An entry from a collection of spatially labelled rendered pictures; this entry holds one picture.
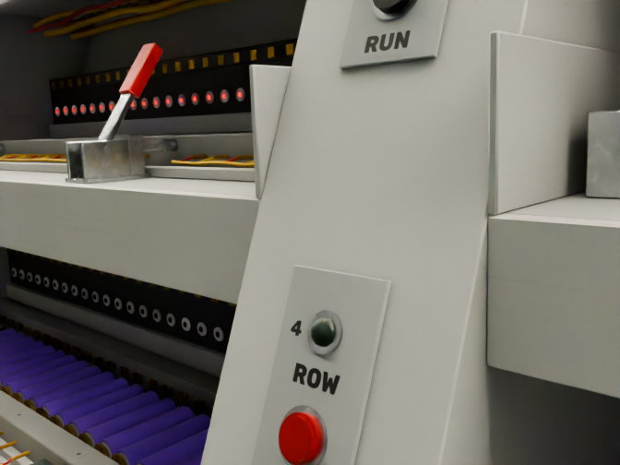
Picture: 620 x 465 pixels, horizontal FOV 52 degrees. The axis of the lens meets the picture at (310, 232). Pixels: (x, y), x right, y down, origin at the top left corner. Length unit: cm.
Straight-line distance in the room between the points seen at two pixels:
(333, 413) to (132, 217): 16
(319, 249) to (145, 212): 12
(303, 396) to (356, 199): 7
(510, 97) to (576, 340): 7
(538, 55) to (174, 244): 17
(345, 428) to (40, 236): 26
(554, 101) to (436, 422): 11
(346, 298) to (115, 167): 21
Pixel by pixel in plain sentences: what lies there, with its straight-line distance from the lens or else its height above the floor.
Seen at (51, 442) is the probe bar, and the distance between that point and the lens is 44.
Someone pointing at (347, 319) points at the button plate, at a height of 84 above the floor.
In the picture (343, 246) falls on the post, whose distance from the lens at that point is 21.
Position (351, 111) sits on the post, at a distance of 23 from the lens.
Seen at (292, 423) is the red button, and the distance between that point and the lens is 21.
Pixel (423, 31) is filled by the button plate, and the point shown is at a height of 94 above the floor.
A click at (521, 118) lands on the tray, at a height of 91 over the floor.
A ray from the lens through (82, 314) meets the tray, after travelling 66.
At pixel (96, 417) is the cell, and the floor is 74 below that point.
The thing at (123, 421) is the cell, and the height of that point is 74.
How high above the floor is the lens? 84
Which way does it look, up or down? 6 degrees up
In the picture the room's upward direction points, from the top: 12 degrees clockwise
